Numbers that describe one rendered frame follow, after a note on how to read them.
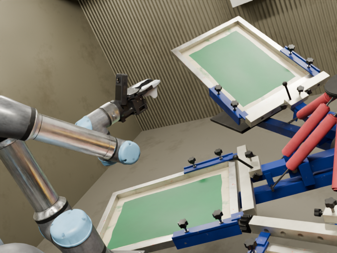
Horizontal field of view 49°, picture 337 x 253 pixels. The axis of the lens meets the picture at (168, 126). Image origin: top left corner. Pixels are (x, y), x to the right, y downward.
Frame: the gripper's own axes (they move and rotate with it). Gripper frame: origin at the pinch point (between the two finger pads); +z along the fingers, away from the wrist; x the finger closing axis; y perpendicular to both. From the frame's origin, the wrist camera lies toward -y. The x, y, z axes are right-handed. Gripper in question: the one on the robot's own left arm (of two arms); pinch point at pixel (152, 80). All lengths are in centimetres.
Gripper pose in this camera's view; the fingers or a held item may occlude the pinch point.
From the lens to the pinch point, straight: 142.5
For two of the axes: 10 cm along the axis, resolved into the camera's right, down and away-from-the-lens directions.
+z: 7.0, -5.2, 4.9
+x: 6.4, 1.6, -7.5
